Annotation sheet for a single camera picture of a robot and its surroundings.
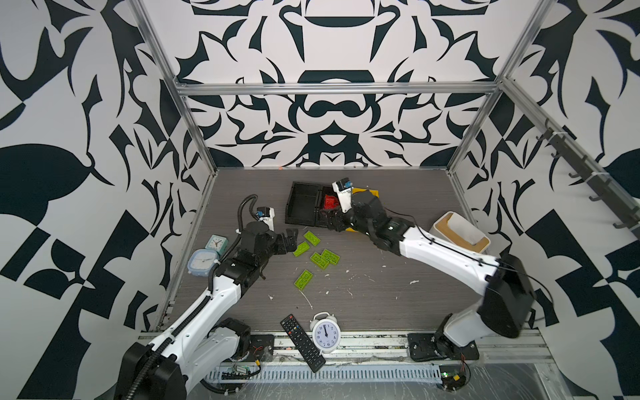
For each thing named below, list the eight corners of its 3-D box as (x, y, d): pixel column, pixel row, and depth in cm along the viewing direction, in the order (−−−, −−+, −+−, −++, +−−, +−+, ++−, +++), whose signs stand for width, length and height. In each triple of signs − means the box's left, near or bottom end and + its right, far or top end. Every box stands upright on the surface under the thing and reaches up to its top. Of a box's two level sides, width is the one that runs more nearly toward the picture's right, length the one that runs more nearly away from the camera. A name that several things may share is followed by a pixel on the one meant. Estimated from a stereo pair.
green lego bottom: (293, 285, 88) (293, 283, 87) (305, 270, 92) (305, 268, 90) (301, 291, 87) (301, 289, 85) (313, 276, 90) (313, 274, 89)
